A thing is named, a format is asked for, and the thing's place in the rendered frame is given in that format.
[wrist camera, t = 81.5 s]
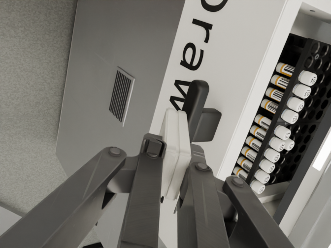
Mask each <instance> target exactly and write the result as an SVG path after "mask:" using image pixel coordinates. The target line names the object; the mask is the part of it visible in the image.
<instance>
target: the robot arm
mask: <svg viewBox="0 0 331 248"><path fill-rule="evenodd" d="M179 192H180V195H179V198H178V201H177V204H176V207H175V210H174V214H175V213H176V212H177V248H295V247H294V246H293V245H292V243H291V242H290V240H289V239H288V238H287V236H286V235H285V234H284V232H283V231H282V230H281V228H280V227H279V226H278V224H277V223H276V222H275V220H274V219H273V218H272V216H271V215H270V214H269V212H268V211H267V210H266V208H265V207H264V205H263V204H262V203H261V201H260V200H259V199H258V197H257V196H256V195H255V193H254V192H253V191H252V190H251V188H250V187H249V186H248V184H247V183H246V182H245V181H243V180H242V179H241V178H238V177H234V176H228V177H226V179H225V181H223V180H220V179H218V178H216V177H215V176H214V175H213V171H212V169H211V168H210V167H209V166H208V165H207V164H206V159H205V154H204V149H203V148H202V147H201V146H200V145H196V144H192V143H190V139H189V131H188V122H187V114H186V112H184V111H181V110H178V111H176V110H175V109H173V108H167V109H166V112H165V116H164V120H163V123H162V127H161V130H160V133H159V135H155V134H152V133H146V134H144V136H143V140H142V144H141V147H140V151H139V154H138V155H136V156H127V154H126V152H125V151H124V150H122V149H120V148H117V147H106V148H104V149H102V150H101V151H100V152H99V153H97V154H96V155H95V156H94V157H93V158H92V159H90V160H89V161H88V162H87V163H86V164H84V165H83V166H82V167H81V168H80V169H79V170H77V171H76V172H75V173H74V174H73V175H71V176H70V177H69V178H68V179H67V180H66V181H64V182H63V183H62V184H61V185H60V186H58V187H57V188H56V189H55V190H54V191H53V192H51V193H50V194H49V195H48V196H47V197H45V198H44V199H43V200H42V201H41V202H40V203H38V204H37V205H36V206H35V207H34V208H32V209H31V210H30V211H29V212H28V213H27V214H25V215H24V216H23V217H22V218H21V219H19V220H18V221H17V222H16V223H15V224H14V225H12V226H11V227H10V228H9V229H8V230H6V231H5V232H4V233H3V234H2V235H1V236H0V248H78V246H79V245H80V244H81V243H82V241H83V240H84V239H85V237H86V236H87V235H88V233H89V232H90V231H91V230H92V228H93V227H94V226H95V224H96V223H97V222H98V220H99V219H100V218H101V216H102V215H103V214H104V212H105V211H106V210H107V209H108V207H109V206H110V205H111V203H112V202H113V201H114V199H115V198H116V196H117V193H129V197H128V201H127V205H126V210H125V214H124V218H123V223H122V227H121V231H120V236H119V240H118V244H117V248H158V236H159V221H160V205H161V197H162V196H164V197H165V199H169V200H173V201H174V200H175V199H177V197H178V194H179ZM237 215H238V220H237V219H236V216H237Z"/></svg>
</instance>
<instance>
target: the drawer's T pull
mask: <svg viewBox="0 0 331 248"><path fill-rule="evenodd" d="M208 93H209V84H208V83H207V82H206V81H204V80H193V81H192V82H191V83H190V85H189V88H188V91H187V94H186V97H185V100H184V104H183V107H182V111H184V112H186V114H187V122H188V131H189V139H190V143H192V142H210V141H212V140H213V138H214V135H215V132H216V130H217V127H218V124H219V122H220V119H221V116H222V113H221V112H219V111H218V110H216V109H215V108H204V105H205V102H206V99H207V96H208Z"/></svg>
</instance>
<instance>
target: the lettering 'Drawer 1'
mask: <svg viewBox="0 0 331 248"><path fill-rule="evenodd" d="M200 1H201V5H202V7H203V8H204V9H205V10H207V11H210V12H217V11H219V10H221V9H222V8H223V7H224V6H225V4H226V3H227V1H228V0H223V1H222V2H221V3H220V4H219V5H209V4H208V3H207V2H206V1H205V0H200ZM192 24H195V25H198V26H201V27H203V28H205V30H206V38H205V41H204V42H205V43H208V41H209V29H210V30H211V29H212V26H213V25H212V24H210V23H207V22H203V21H200V20H197V19H194V18H193V21H192ZM188 48H192V51H193V53H192V58H191V61H190V64H188V63H187V61H186V59H185V54H186V51H187V49H188ZM203 53H204V50H202V49H201V50H200V57H199V61H198V63H197V64H196V65H195V66H192V65H193V62H194V58H195V55H196V47H195V45H194V44H193V43H190V42H189V43H187V44H186V46H185V47H184V50H183V60H181V62H180V65H182V66H184V67H185V68H187V69H189V70H192V71H195V70H197V69H198V68H199V67H200V65H201V62H202V59H203ZM190 83H191V82H188V81H182V80H175V82H174V85H175V86H176V88H177V89H178V90H179V91H180V93H181V94H182V95H183V96H184V98H180V97H175V96H170V99H169V100H170V102H171V104H172V105H173V106H174V108H175V109H176V110H177V111H178V110H181V109H180V108H179V106H178V105H177V104H176V102H175V101H180V102H184V100H185V97H186V93H185V92H184V91H183V90H182V89H181V87H180V86H179V85H183V86H189V85H190ZM163 200H164V196H162V197H161V203H163Z"/></svg>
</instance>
